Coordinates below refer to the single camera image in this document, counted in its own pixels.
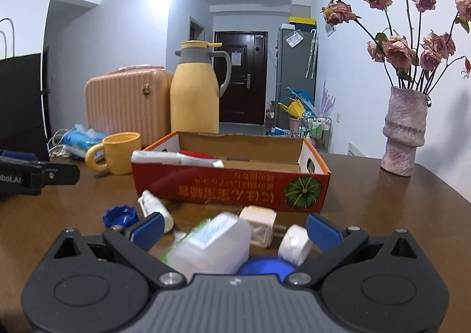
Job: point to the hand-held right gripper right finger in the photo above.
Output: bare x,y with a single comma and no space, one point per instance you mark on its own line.
325,232

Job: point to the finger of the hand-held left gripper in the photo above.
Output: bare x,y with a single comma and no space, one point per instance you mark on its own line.
60,174
11,154

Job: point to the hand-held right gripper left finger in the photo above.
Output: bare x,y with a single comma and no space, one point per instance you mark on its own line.
149,230

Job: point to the blue ribbed cap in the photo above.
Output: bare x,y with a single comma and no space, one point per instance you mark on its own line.
119,216

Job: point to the white pill bottle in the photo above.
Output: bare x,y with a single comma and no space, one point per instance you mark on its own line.
217,244

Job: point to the blue round lid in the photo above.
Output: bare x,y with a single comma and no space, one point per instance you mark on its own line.
265,266

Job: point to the orange cardboard box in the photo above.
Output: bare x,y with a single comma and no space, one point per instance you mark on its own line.
228,189

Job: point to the small white tube bottle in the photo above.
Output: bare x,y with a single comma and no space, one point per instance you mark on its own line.
156,208

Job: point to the white ribbed cap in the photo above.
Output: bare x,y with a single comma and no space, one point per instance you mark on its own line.
294,244

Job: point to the blue tissue pack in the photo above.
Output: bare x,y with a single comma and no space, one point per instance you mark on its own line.
82,138

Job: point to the black paper bag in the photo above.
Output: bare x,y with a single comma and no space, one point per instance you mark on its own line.
20,105

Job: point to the yellow mug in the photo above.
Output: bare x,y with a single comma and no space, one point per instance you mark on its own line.
123,154

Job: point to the white plug adapter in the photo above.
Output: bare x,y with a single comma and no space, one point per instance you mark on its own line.
257,224

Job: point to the white leaning board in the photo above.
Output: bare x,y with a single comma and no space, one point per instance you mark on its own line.
362,151

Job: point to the pink ribbed suitcase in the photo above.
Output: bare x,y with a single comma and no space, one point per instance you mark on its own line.
121,108

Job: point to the pink bucket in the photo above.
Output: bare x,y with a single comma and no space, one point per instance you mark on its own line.
295,123

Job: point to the pink ceramic vase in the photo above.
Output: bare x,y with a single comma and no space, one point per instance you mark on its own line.
404,134

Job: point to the yellow watering can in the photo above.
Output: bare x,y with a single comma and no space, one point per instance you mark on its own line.
294,108

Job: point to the blue folding rack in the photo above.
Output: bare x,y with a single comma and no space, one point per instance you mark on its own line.
303,96

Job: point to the yellow thermos jug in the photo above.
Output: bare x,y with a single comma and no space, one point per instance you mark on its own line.
195,97

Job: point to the grey refrigerator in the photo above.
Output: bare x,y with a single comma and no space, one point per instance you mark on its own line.
294,75

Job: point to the dark brown door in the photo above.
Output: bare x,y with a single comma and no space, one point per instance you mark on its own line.
241,79

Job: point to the hanging white umbrellas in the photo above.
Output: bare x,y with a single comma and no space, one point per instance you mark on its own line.
312,53

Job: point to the grey side door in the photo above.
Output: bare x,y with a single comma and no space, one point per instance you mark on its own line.
197,39

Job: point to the plastic pouch on refrigerator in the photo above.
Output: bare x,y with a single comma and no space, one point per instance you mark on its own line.
294,39

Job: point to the dried pink roses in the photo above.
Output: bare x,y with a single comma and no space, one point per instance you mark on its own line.
399,50

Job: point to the yellow box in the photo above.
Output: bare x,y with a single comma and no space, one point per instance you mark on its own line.
302,20

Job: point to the white wall panel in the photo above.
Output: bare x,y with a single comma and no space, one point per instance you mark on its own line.
330,30

